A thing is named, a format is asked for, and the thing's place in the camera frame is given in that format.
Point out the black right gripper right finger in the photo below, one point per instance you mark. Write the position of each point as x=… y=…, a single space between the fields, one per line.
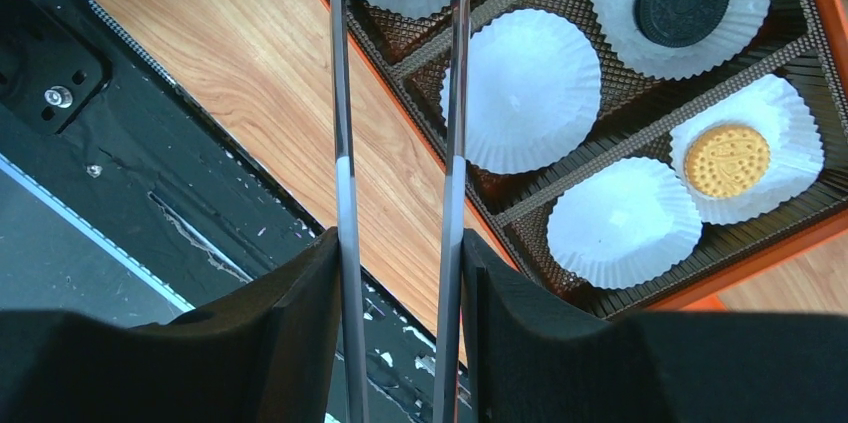
x=532 y=357

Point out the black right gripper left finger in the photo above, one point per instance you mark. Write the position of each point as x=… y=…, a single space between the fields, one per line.
x=263 y=353

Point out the metal tongs white handle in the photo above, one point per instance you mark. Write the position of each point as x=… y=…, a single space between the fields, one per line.
x=400 y=215

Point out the orange compartment cookie box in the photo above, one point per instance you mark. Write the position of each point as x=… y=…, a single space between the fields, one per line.
x=803 y=41

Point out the swirl butter cookie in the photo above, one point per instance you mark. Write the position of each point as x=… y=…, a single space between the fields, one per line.
x=726 y=161

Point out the black sandwich cookie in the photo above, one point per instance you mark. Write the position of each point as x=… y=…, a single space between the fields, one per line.
x=678 y=23

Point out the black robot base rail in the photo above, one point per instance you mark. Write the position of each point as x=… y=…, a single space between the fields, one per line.
x=121 y=200

